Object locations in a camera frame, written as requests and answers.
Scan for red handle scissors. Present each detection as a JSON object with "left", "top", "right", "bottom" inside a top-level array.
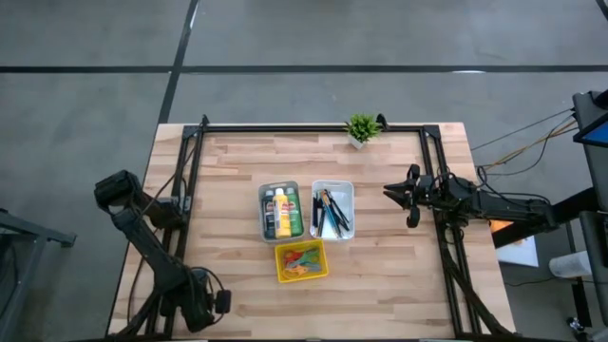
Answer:
[{"left": 283, "top": 254, "right": 305, "bottom": 275}]

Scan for black aluminium table frame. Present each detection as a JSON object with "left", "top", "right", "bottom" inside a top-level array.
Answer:
[{"left": 109, "top": 113, "right": 520, "bottom": 342}]

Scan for grey metal cart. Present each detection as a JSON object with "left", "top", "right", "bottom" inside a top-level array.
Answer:
[{"left": 0, "top": 207, "right": 78, "bottom": 342}]

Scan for thin black handle paintbrush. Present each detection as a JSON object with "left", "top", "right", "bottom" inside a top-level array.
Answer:
[{"left": 330, "top": 194, "right": 351, "bottom": 224}]

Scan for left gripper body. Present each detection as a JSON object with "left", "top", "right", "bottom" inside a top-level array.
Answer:
[{"left": 178, "top": 268, "right": 233, "bottom": 333}]

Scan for light grey plastic bin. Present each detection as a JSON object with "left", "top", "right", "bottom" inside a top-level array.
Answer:
[{"left": 256, "top": 180, "right": 307, "bottom": 244}]

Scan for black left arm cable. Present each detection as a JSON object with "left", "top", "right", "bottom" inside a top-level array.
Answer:
[{"left": 140, "top": 142, "right": 225, "bottom": 298}]

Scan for blue display screen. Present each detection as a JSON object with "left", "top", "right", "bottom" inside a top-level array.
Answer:
[{"left": 573, "top": 111, "right": 608, "bottom": 148}]

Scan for green handle scissors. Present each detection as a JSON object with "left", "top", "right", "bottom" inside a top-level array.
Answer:
[{"left": 298, "top": 249, "right": 323, "bottom": 267}]

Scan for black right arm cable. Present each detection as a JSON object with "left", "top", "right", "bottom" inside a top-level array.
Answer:
[{"left": 474, "top": 163, "right": 552, "bottom": 205}]

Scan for yellow plastic basket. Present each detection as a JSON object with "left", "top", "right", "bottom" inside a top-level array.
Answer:
[{"left": 274, "top": 238, "right": 330, "bottom": 285}]

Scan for white sheet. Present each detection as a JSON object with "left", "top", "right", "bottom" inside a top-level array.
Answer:
[{"left": 496, "top": 232, "right": 541, "bottom": 269}]

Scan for black floor cable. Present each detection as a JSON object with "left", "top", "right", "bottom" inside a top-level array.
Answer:
[{"left": 469, "top": 107, "right": 577, "bottom": 153}]

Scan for black equipment stand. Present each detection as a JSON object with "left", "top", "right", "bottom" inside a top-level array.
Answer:
[{"left": 571, "top": 88, "right": 608, "bottom": 267}]

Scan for yellow paint bottle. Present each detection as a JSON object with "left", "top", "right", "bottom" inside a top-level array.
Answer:
[{"left": 274, "top": 187, "right": 292, "bottom": 239}]

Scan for green paint bottle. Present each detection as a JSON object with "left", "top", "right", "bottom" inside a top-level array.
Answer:
[{"left": 287, "top": 186, "right": 304, "bottom": 238}]

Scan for brown table cable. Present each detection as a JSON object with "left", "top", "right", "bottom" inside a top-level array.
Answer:
[{"left": 125, "top": 256, "right": 143, "bottom": 325}]

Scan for orange cloth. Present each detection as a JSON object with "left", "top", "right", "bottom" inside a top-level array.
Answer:
[{"left": 491, "top": 219, "right": 523, "bottom": 246}]

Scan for black diagonal bar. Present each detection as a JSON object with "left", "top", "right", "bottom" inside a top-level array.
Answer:
[{"left": 491, "top": 186, "right": 600, "bottom": 250}]

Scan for white paper roll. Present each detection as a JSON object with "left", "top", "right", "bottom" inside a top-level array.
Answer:
[{"left": 548, "top": 250, "right": 594, "bottom": 279}]

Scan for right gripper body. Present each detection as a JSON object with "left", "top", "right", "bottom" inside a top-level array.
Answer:
[{"left": 403, "top": 163, "right": 436, "bottom": 229}]

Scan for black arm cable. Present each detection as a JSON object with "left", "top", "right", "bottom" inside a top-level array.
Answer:
[
  {"left": 474, "top": 163, "right": 552, "bottom": 205},
  {"left": 140, "top": 142, "right": 225, "bottom": 298}
]

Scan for pink handle scissors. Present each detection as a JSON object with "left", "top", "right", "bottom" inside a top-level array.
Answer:
[{"left": 283, "top": 246, "right": 310, "bottom": 267}]

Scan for tan floor cable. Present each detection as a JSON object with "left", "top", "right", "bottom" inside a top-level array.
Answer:
[{"left": 477, "top": 118, "right": 580, "bottom": 173}]

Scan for green plant white pot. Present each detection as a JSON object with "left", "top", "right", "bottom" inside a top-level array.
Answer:
[{"left": 345, "top": 112, "right": 384, "bottom": 151}]

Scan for black paint bottle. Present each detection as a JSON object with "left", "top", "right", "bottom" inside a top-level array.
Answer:
[{"left": 263, "top": 188, "right": 277, "bottom": 240}]

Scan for pile of brushes and pens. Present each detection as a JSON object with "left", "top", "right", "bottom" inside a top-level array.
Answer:
[{"left": 327, "top": 189, "right": 352, "bottom": 232}]

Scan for white plastic bin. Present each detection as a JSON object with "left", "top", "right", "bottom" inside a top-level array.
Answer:
[{"left": 309, "top": 179, "right": 355, "bottom": 241}]

